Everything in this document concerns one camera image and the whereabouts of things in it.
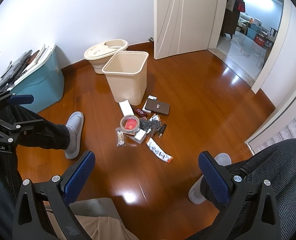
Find clear tape roll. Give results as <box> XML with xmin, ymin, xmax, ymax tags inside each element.
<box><xmin>120</xmin><ymin>115</ymin><xmax>140</xmax><ymax>134</ymax></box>

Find cotton swab bag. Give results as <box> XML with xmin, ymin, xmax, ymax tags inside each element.
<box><xmin>115</xmin><ymin>127</ymin><xmax>126</xmax><ymax>147</ymax></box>

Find white paper packet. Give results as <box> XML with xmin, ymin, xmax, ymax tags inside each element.
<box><xmin>119</xmin><ymin>100</ymin><xmax>134</xmax><ymax>116</ymax></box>

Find beige square trash bin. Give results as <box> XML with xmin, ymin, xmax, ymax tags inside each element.
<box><xmin>102</xmin><ymin>50</ymin><xmax>149</xmax><ymax>106</ymax></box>

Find dark red small packet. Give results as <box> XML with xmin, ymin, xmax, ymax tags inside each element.
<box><xmin>134</xmin><ymin>108</ymin><xmax>147</xmax><ymax>118</ymax></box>

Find white orange wrapper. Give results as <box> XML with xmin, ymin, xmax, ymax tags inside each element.
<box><xmin>146</xmin><ymin>137</ymin><xmax>173</xmax><ymax>163</ymax></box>

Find black pen-like tube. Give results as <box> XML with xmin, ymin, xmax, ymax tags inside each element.
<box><xmin>158</xmin><ymin>124</ymin><xmax>167</xmax><ymax>138</ymax></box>

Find dark mesh bag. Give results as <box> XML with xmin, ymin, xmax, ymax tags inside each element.
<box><xmin>139</xmin><ymin>118</ymin><xmax>162</xmax><ymax>133</ymax></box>

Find white blue small box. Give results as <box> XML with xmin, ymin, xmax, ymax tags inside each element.
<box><xmin>147</xmin><ymin>95</ymin><xmax>157</xmax><ymax>101</ymax></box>

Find brown box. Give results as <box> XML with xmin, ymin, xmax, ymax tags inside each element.
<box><xmin>145</xmin><ymin>99</ymin><xmax>170</xmax><ymax>115</ymax></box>

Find red small box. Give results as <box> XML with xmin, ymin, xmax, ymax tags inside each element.
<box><xmin>124</xmin><ymin>118</ymin><xmax>138</xmax><ymax>131</ymax></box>

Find white small carton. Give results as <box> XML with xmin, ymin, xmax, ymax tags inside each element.
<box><xmin>127</xmin><ymin>129</ymin><xmax>146</xmax><ymax>144</ymax></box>

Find dark items on box lid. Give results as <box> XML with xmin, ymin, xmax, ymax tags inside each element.
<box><xmin>0</xmin><ymin>50</ymin><xmax>32</xmax><ymax>91</ymax></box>

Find teal storage box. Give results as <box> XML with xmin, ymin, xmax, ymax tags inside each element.
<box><xmin>9</xmin><ymin>44</ymin><xmax>64</xmax><ymax>113</ymax></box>

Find left black trouser leg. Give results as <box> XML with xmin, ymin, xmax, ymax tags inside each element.
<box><xmin>0</xmin><ymin>105</ymin><xmax>70</xmax><ymax>150</ymax></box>

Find grey beige cushion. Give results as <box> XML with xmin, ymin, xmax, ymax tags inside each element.
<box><xmin>45</xmin><ymin>197</ymin><xmax>139</xmax><ymax>240</ymax></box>

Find right grey slipper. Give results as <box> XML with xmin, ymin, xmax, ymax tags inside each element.
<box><xmin>187</xmin><ymin>152</ymin><xmax>232</xmax><ymax>205</ymax></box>

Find grey slipper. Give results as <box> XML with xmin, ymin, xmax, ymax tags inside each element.
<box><xmin>187</xmin><ymin>152</ymin><xmax>232</xmax><ymax>205</ymax></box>
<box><xmin>65</xmin><ymin>112</ymin><xmax>85</xmax><ymax>159</ymax></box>

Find right grey trouser leg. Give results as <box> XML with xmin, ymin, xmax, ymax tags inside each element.
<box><xmin>194</xmin><ymin>139</ymin><xmax>296</xmax><ymax>239</ymax></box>

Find left grey slipper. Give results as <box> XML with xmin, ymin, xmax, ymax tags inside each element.
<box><xmin>65</xmin><ymin>112</ymin><xmax>85</xmax><ymax>159</ymax></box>

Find beige round lidded bucket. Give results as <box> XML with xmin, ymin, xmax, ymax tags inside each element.
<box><xmin>84</xmin><ymin>39</ymin><xmax>128</xmax><ymax>74</ymax></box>

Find white open door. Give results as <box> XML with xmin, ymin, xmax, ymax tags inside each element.
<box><xmin>153</xmin><ymin>0</ymin><xmax>226</xmax><ymax>60</ymax></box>

